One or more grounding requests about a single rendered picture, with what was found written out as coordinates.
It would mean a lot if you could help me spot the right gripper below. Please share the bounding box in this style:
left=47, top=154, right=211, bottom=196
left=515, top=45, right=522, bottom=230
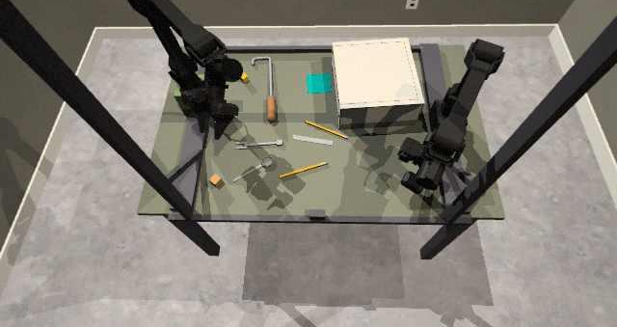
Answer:
left=400, top=132, right=433, bottom=194

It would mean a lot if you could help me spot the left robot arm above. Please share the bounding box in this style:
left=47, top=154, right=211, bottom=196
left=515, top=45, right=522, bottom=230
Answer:
left=127, top=0, right=243, bottom=107

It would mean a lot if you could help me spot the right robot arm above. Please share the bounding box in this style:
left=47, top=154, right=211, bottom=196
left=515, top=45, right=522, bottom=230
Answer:
left=397, top=39, right=505, bottom=190

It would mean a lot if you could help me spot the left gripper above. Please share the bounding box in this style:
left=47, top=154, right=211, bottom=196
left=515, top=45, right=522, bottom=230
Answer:
left=191, top=77, right=239, bottom=140

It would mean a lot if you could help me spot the small orange cube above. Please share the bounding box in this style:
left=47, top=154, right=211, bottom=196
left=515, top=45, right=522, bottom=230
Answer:
left=209, top=174, right=223, bottom=188

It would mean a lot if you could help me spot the silver spoon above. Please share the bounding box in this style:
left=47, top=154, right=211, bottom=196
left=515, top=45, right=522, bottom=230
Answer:
left=240, top=156, right=274, bottom=178

